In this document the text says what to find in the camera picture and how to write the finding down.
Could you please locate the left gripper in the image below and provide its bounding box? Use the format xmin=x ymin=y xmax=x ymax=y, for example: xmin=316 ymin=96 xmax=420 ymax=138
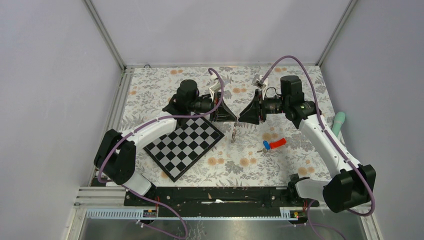
xmin=187 ymin=92 xmax=237 ymax=123

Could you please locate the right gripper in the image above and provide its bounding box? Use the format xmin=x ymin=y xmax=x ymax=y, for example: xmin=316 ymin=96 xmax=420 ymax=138
xmin=238 ymin=89 xmax=289 ymax=125

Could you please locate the silver keyring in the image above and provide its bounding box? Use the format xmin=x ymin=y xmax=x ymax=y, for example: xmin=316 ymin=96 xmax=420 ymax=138
xmin=230 ymin=121 xmax=239 ymax=144

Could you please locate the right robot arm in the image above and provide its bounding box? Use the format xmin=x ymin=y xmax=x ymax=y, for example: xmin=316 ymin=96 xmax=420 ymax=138
xmin=238 ymin=75 xmax=376 ymax=217

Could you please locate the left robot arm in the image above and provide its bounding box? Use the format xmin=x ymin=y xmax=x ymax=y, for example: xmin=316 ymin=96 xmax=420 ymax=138
xmin=93 ymin=77 xmax=237 ymax=206

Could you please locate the red key tag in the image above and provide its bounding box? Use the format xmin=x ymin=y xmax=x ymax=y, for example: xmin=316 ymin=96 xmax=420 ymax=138
xmin=269 ymin=138 xmax=287 ymax=149

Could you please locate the floral patterned mat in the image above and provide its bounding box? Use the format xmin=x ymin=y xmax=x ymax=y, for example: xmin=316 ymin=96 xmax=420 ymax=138
xmin=119 ymin=67 xmax=331 ymax=187

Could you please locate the black white chessboard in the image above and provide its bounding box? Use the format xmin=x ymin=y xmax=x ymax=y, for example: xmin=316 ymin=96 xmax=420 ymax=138
xmin=143 ymin=117 xmax=224 ymax=182

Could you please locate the mint green object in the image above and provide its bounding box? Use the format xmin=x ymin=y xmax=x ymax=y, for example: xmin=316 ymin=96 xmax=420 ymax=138
xmin=331 ymin=111 xmax=346 ymax=137

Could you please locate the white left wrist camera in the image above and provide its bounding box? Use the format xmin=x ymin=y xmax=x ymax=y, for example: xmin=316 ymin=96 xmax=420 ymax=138
xmin=209 ymin=79 xmax=221 ymax=97

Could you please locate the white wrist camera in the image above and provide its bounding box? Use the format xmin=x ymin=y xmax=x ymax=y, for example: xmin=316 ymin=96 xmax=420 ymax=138
xmin=252 ymin=75 xmax=268 ymax=90
xmin=209 ymin=79 xmax=221 ymax=97

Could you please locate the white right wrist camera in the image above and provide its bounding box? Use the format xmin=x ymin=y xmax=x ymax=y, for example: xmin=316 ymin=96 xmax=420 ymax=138
xmin=252 ymin=75 xmax=268 ymax=90

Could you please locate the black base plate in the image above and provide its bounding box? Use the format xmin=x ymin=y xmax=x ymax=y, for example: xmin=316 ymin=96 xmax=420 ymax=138
xmin=123 ymin=186 xmax=312 ymax=219

